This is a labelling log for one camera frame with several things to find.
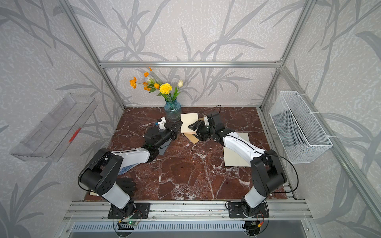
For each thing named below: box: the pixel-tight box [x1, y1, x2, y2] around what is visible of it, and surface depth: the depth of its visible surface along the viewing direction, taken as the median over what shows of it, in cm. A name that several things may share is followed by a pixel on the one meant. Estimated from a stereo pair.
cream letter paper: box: [180, 112, 199, 135], surface depth 86 cm
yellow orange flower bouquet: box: [129, 66, 184, 101], surface depth 98 cm
